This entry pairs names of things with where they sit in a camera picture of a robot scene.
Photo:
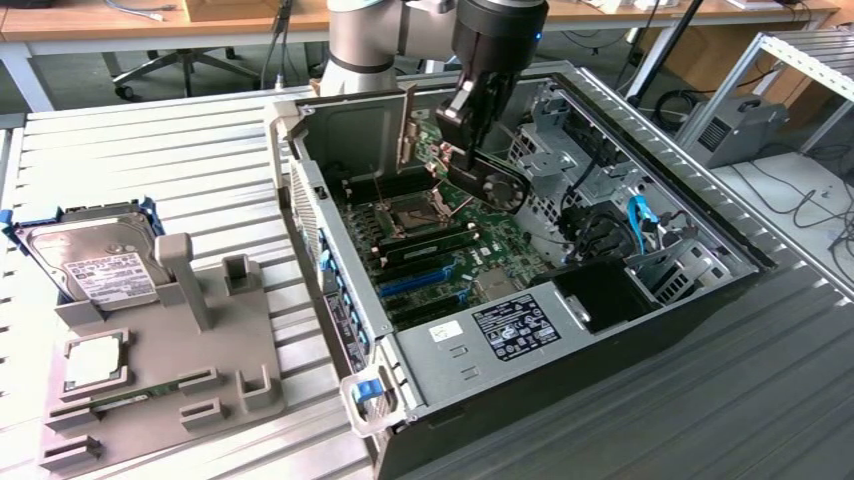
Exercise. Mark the silver CPU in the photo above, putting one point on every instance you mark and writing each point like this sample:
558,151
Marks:
94,362

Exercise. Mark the blue case latch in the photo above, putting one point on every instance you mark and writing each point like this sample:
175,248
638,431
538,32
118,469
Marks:
366,390

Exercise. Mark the grey metal drive cage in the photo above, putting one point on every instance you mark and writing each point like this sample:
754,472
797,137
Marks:
554,165

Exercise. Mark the hard disk with blue carrier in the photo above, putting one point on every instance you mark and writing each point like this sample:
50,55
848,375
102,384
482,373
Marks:
94,260

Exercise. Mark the CPU socket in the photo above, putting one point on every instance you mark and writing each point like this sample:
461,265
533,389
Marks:
414,217

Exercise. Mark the metal socket cover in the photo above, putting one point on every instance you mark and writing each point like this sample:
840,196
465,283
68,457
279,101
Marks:
438,197

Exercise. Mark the blue expansion slot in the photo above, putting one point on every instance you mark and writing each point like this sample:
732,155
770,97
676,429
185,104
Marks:
414,282

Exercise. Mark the grey parts rack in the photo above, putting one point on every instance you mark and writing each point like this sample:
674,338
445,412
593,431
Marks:
167,370

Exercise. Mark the open PC case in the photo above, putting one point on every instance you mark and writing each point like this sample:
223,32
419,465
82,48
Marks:
534,400

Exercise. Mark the cardboard box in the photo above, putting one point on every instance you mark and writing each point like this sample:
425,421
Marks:
227,10

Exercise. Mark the grey control box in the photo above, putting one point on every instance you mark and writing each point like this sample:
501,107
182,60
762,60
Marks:
741,135

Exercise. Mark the green RAM stick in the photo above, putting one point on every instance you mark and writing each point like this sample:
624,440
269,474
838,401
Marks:
161,390

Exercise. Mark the graphics card with metal bracket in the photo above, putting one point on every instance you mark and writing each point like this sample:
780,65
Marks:
510,192

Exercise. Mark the wooden desk with white legs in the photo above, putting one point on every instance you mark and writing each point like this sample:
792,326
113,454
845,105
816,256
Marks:
101,27

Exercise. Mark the blue slot clip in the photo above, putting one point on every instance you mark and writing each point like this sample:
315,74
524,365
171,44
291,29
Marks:
325,262
365,341
355,316

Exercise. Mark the office chair base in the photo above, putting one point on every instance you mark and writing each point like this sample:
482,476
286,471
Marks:
187,62

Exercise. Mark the black RAM stick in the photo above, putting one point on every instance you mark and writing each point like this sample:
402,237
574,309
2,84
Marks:
427,237
434,251

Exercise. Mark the aluminium frame table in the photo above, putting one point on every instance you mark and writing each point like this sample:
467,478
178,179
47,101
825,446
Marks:
801,55

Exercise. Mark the long wooden desk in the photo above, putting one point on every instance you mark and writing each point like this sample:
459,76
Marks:
734,15

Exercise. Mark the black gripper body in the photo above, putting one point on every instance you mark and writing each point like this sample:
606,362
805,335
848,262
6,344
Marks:
501,35

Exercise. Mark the black stand pole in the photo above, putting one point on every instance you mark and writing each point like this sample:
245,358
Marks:
664,47

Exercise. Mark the black plastic shroud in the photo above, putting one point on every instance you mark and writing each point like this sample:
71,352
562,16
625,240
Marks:
601,295

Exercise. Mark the metal disk bay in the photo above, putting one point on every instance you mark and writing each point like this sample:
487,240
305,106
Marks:
674,280

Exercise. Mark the green motherboard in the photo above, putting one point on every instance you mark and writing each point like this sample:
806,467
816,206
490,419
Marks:
494,235

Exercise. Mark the grey power supply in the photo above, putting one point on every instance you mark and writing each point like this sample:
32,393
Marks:
454,360

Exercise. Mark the chipset heatsink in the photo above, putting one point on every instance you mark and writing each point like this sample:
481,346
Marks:
497,285

